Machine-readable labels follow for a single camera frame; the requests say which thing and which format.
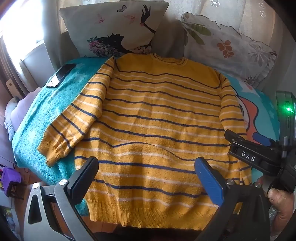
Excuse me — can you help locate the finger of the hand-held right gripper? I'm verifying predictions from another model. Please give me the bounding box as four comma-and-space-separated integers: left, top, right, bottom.
252, 132, 279, 147
224, 129, 286, 175

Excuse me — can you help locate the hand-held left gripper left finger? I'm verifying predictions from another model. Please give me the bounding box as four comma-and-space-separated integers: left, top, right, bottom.
23, 156, 100, 241

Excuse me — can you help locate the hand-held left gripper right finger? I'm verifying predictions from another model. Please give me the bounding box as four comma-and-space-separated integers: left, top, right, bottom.
194, 157, 272, 241

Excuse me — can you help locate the yellow striped sweater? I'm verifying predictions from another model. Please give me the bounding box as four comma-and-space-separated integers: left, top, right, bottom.
37, 53, 252, 231

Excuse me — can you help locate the person's right hand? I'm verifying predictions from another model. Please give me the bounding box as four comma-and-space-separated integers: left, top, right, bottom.
255, 177, 296, 236

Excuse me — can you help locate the purple cloth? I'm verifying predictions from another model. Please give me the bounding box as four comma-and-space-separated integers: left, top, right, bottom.
2, 167, 22, 195

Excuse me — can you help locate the teal fleece printed blanket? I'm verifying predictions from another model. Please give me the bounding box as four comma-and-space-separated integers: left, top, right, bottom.
11, 57, 281, 217

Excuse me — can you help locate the white leaf print pillow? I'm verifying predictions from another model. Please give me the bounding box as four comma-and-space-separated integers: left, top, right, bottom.
180, 11, 278, 90

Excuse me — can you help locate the pink upholstered chair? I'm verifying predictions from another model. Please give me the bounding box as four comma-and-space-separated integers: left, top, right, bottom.
14, 90, 43, 139

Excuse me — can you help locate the black smartphone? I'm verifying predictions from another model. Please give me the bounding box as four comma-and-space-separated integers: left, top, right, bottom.
46, 63, 77, 88

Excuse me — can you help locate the beige cardboard sheet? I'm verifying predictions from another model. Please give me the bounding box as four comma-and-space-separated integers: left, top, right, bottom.
5, 78, 15, 95

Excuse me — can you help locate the grey radiator cover panel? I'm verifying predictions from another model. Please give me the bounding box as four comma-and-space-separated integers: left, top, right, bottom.
20, 42, 61, 94

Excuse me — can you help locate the brown curtain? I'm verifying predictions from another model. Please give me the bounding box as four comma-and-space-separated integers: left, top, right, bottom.
0, 35, 22, 98

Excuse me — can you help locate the grey silhouette print pillow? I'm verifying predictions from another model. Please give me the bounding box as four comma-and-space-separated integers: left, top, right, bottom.
60, 0, 170, 58

